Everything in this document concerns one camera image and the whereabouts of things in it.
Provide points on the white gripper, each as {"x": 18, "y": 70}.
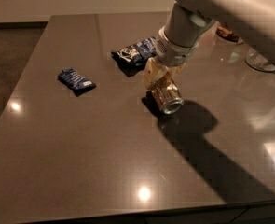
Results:
{"x": 173, "y": 53}

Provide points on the small blue snack packet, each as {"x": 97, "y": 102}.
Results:
{"x": 74, "y": 80}

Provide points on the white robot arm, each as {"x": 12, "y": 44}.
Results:
{"x": 252, "y": 20}

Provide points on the glass jar with black lid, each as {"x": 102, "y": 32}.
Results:
{"x": 223, "y": 31}

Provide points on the clear glass jar base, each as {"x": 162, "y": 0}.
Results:
{"x": 258, "y": 62}

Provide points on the large blue snack bag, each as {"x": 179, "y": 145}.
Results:
{"x": 137, "y": 54}

